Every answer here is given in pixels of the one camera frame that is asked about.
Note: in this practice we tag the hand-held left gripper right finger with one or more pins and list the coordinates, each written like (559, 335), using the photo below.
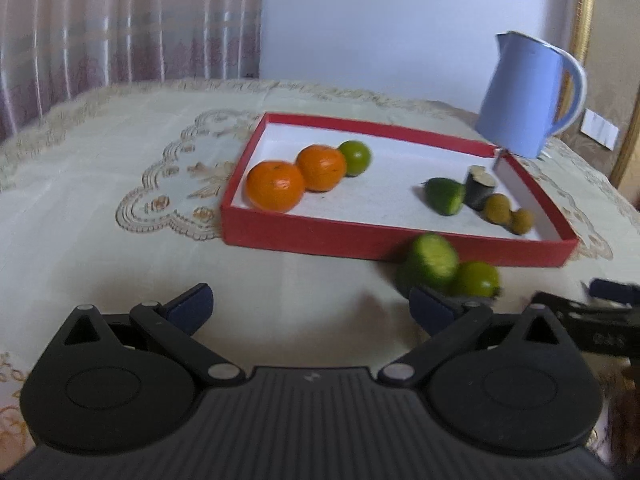
(430, 310)

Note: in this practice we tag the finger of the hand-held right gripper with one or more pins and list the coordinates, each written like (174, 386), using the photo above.
(615, 291)
(555, 302)

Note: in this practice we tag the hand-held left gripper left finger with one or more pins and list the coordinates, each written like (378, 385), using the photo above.
(193, 305)

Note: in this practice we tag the green cucumber piece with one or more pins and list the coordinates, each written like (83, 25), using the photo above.
(431, 262)

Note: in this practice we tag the small green tomato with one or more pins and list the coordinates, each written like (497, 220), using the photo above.
(479, 280)

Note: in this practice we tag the tan longan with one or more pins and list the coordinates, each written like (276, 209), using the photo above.
(521, 222)
(497, 208)

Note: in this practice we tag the green lime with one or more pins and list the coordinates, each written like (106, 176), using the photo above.
(442, 195)

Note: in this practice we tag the red cardboard box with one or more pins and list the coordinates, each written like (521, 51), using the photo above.
(300, 240)

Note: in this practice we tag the orange mandarin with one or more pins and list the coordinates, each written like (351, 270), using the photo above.
(321, 168)
(275, 186)

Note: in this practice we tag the large green tomato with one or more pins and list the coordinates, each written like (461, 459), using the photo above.
(356, 158)

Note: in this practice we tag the cream embroidered tablecloth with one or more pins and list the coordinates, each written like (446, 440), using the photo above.
(100, 260)

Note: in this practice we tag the dark eggplant chunk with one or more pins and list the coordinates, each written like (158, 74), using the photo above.
(479, 189)

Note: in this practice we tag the blue electric kettle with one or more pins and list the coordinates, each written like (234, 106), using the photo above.
(525, 95)

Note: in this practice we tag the pink patterned curtain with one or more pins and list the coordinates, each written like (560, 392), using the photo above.
(100, 25)

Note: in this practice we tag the white wall switch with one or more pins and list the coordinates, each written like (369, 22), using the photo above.
(600, 129)

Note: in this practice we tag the golden frame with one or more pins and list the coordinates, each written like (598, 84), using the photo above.
(585, 10)

